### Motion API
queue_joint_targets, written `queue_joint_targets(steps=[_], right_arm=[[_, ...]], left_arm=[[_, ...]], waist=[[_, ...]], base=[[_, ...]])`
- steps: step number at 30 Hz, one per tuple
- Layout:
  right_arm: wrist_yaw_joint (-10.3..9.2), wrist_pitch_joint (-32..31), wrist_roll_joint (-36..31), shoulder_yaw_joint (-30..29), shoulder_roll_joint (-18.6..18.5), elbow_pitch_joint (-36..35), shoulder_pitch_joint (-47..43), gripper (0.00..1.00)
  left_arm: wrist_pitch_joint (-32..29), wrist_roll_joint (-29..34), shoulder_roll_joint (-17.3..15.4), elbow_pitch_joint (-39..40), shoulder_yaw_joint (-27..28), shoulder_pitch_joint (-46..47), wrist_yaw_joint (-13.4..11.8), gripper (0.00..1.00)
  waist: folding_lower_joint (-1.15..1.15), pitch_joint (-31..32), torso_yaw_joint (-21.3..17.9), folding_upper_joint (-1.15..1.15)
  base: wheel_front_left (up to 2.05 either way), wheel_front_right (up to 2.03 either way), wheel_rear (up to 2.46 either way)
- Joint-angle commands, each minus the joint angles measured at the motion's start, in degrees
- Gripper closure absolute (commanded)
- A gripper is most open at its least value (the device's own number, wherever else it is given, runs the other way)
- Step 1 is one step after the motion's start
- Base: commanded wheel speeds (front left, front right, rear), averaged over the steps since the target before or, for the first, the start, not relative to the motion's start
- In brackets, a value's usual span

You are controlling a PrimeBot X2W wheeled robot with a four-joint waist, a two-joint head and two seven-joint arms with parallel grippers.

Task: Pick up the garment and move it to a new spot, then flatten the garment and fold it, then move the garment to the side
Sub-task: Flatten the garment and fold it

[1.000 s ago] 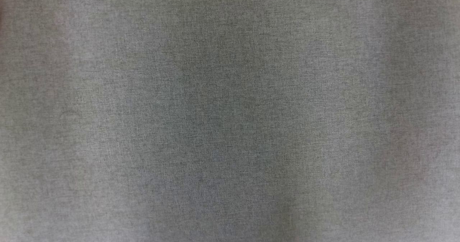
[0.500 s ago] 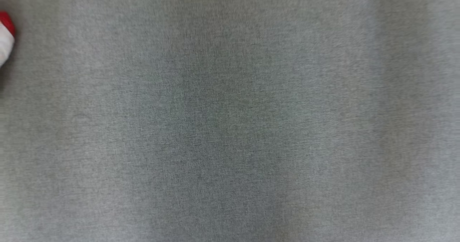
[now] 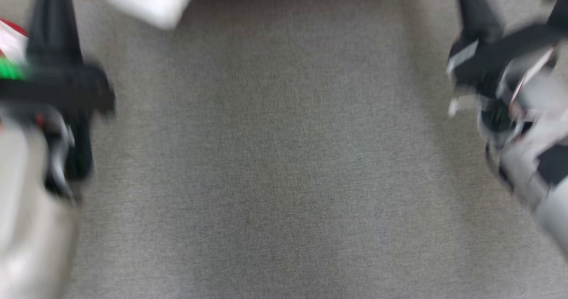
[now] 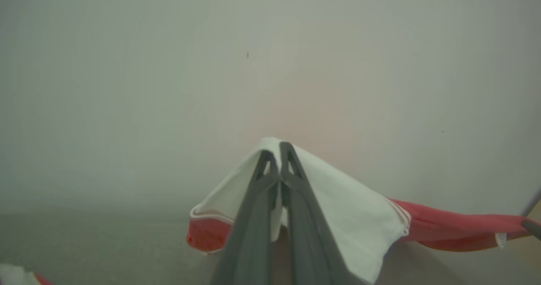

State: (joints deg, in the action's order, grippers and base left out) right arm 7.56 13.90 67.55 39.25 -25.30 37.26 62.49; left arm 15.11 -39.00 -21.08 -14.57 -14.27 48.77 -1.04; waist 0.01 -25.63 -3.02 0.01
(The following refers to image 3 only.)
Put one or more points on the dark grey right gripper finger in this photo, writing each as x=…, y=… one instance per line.
x=479, y=10

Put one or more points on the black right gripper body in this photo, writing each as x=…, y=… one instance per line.
x=488, y=64

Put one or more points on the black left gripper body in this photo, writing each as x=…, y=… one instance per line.
x=66, y=88

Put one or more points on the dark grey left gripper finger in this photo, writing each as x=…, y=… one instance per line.
x=64, y=28
x=41, y=28

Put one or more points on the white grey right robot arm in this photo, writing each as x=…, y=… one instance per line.
x=532, y=157

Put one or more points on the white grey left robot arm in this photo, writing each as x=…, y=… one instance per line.
x=26, y=210

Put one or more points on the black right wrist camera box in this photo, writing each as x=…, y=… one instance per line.
x=560, y=10

